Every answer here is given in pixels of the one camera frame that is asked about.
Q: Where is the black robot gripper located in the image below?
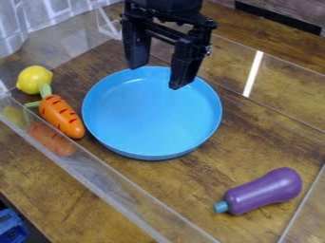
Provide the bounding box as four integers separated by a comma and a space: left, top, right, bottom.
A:
120, 0, 216, 90

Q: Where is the yellow toy lemon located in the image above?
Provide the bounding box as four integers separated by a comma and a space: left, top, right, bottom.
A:
16, 65, 53, 95

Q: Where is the blue round tray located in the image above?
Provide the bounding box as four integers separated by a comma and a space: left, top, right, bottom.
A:
81, 66, 222, 160

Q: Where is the orange toy carrot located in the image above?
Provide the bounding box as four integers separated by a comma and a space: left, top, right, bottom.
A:
24, 84, 85, 139

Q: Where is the purple toy eggplant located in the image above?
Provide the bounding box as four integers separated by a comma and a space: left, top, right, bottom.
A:
212, 167, 302, 215

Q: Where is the blue plastic crate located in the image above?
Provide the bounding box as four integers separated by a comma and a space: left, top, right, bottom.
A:
0, 209, 29, 243

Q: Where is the clear acrylic corner bracket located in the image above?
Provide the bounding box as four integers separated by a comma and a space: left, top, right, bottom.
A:
93, 3, 121, 40

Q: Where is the clear acrylic barrier wall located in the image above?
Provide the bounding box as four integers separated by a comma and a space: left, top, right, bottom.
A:
0, 0, 325, 243

